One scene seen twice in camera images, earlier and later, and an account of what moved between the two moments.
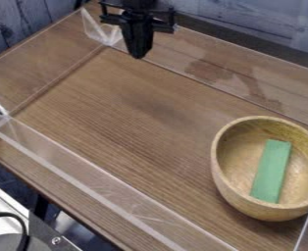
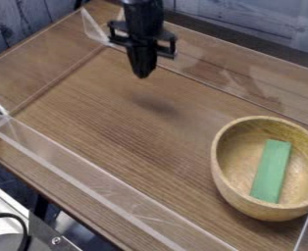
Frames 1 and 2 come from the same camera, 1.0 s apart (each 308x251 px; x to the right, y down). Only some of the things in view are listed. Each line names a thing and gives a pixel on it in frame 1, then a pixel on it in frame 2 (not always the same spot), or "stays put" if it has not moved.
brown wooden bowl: x=266 y=167 stays put
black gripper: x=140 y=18 → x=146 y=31
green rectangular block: x=272 y=172 stays put
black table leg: x=40 y=207 stays put
